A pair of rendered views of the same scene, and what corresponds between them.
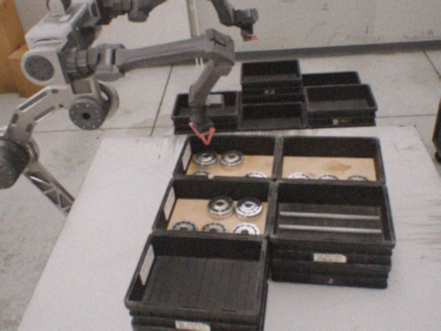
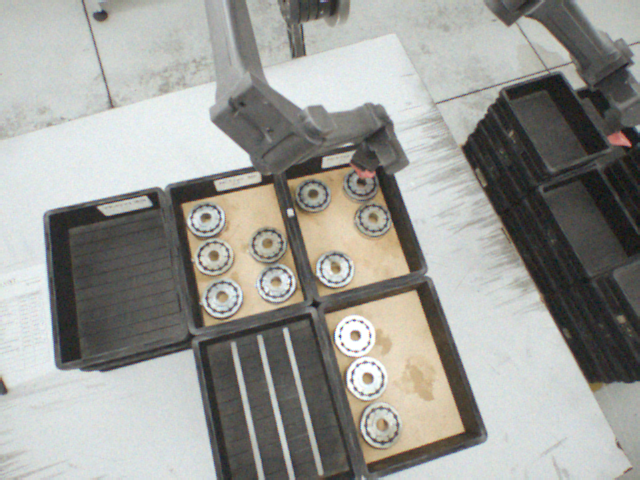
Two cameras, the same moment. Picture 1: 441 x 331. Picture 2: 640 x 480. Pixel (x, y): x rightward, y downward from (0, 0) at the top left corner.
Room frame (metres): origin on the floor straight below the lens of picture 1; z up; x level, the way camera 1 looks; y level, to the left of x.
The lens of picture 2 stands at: (1.29, -0.33, 1.95)
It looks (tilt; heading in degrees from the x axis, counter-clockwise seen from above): 71 degrees down; 51
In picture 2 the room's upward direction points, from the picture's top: 11 degrees clockwise
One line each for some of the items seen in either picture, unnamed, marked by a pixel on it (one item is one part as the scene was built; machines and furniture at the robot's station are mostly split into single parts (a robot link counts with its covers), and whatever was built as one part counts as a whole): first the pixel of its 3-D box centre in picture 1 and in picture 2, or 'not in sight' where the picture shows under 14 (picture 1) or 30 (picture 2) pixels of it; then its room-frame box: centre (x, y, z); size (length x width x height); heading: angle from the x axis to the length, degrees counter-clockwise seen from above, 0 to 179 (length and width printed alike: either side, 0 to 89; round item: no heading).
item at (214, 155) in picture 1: (205, 157); (361, 183); (1.71, 0.06, 0.86); 0.10 x 0.10 x 0.01
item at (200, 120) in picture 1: (200, 116); (375, 145); (1.71, 0.06, 1.06); 0.10 x 0.07 x 0.07; 24
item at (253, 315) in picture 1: (198, 272); (114, 272); (1.03, 0.10, 0.92); 0.40 x 0.30 x 0.02; 77
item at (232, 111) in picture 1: (209, 134); (526, 148); (2.64, 0.05, 0.37); 0.40 x 0.30 x 0.45; 83
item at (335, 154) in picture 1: (328, 169); (394, 371); (1.52, -0.42, 0.87); 0.40 x 0.30 x 0.11; 77
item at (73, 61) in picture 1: (77, 61); not in sight; (1.48, 0.42, 1.45); 0.09 x 0.08 x 0.12; 173
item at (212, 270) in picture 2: (213, 232); (214, 256); (1.26, 0.05, 0.86); 0.10 x 0.10 x 0.01
